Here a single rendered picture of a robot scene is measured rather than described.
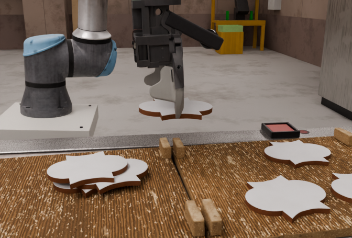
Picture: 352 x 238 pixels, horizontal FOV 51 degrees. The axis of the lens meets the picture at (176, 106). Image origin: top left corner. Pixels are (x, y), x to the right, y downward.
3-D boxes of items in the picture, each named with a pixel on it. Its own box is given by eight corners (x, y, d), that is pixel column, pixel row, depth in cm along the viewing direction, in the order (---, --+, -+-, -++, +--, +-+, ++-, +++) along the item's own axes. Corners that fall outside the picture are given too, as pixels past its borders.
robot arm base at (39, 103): (24, 104, 119) (22, 74, 117) (72, 104, 123) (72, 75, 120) (16, 119, 105) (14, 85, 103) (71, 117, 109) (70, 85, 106)
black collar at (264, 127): (261, 128, 101) (261, 122, 101) (287, 127, 102) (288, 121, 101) (271, 138, 94) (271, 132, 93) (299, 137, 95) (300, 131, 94)
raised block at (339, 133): (332, 137, 89) (333, 126, 88) (339, 137, 89) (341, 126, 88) (348, 147, 83) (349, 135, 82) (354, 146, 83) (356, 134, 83)
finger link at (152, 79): (143, 94, 77) (142, 57, 71) (171, 92, 78) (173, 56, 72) (145, 104, 75) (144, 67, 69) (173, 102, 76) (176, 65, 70)
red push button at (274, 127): (264, 129, 100) (265, 124, 100) (286, 128, 101) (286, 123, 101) (273, 137, 95) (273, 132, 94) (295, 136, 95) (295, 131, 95)
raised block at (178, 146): (172, 148, 82) (172, 136, 81) (179, 147, 83) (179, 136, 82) (176, 159, 77) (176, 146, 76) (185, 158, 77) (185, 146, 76)
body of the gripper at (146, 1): (134, 64, 71) (130, -2, 67) (178, 61, 72) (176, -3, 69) (137, 71, 64) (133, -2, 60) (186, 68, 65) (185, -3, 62)
